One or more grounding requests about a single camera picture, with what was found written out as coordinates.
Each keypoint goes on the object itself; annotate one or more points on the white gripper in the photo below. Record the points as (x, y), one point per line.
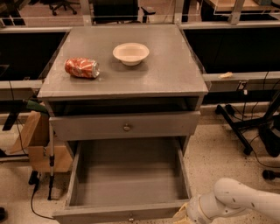
(194, 210)

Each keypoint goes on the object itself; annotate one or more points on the grey drawer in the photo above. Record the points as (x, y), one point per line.
(88, 127)
(125, 180)

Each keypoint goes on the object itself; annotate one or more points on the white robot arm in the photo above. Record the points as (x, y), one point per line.
(229, 198)

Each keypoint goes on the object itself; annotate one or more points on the grey top drawer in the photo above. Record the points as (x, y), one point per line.
(88, 127)

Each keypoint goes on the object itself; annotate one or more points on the grey wooden drawer cabinet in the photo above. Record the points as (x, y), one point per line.
(168, 80)

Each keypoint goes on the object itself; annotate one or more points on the black caster wheel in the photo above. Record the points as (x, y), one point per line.
(268, 174)

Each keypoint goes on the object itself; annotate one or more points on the black stand base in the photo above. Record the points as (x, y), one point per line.
(267, 125)

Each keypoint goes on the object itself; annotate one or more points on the small beige scrap on ledge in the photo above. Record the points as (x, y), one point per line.
(226, 75)

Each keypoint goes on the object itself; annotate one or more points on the metal tripod leg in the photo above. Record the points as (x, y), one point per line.
(51, 161)

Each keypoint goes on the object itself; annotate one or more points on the brown cardboard box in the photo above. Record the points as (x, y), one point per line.
(34, 137)

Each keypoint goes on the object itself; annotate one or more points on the white bowl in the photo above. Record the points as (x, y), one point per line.
(131, 54)

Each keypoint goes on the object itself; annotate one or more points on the crushed orange soda can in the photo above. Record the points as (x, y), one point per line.
(82, 67)

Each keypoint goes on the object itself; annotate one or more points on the black office chair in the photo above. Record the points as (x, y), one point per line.
(65, 4)

